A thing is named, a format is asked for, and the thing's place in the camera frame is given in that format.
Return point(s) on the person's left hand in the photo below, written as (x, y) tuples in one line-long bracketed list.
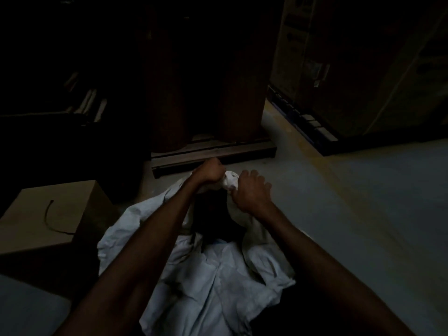
[(208, 171)]

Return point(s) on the person's right hand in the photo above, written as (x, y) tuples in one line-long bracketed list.
[(251, 194)]

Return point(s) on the person's right fingers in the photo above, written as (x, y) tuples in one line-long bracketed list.
[(252, 178)]

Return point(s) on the person's left fingers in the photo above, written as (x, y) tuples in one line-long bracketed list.
[(217, 167)]

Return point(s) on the large white woven sack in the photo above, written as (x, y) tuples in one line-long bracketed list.
[(210, 276)]

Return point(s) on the person's left forearm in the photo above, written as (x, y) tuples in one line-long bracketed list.
[(140, 255)]

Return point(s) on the person's right forearm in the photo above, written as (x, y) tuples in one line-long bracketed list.
[(325, 272)]

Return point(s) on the wooden pallet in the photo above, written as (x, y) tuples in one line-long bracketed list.
[(210, 153)]

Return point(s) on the brown cylindrical drum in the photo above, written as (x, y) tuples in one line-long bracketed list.
[(241, 94), (168, 101)]

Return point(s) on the dark blue pallet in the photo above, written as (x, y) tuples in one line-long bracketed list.
[(311, 125)]

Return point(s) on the stack of pale boards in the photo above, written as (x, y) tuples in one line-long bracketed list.
[(89, 104)]

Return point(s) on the large cardboard carton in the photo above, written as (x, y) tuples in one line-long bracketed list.
[(360, 62)]

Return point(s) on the brown cardboard box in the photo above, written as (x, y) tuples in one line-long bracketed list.
[(45, 216)]

